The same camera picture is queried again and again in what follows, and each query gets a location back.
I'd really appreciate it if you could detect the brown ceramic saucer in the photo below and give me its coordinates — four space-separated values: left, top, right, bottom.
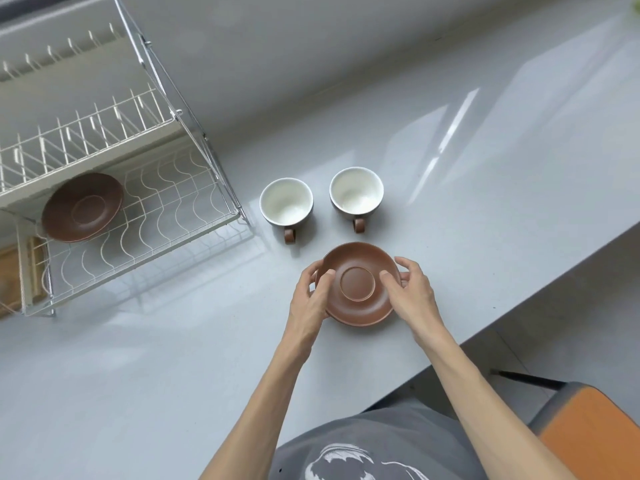
41 173 125 244
315 242 409 329

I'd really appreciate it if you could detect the grey printed shirt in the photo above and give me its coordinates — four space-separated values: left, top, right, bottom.
273 398 490 480

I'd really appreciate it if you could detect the wooden board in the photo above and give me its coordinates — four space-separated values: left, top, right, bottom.
0 235 51 316

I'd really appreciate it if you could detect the orange chair with grey frame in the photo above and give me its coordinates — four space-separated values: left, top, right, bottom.
490 369 640 480

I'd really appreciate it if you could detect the person's left forearm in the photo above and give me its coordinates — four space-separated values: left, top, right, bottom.
199 327 323 480

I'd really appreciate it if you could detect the person's left hand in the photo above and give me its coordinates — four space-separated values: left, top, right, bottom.
288 259 337 341

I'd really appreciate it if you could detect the brown cup with white inside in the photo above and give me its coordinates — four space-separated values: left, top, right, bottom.
329 167 385 234
259 178 315 245

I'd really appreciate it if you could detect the person's right hand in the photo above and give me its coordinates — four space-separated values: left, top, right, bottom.
379 256 447 341

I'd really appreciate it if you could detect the white wire dish rack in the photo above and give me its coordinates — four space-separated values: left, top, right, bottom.
0 0 252 318

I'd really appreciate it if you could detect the person's right forearm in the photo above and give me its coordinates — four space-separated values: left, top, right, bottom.
409 322 580 480

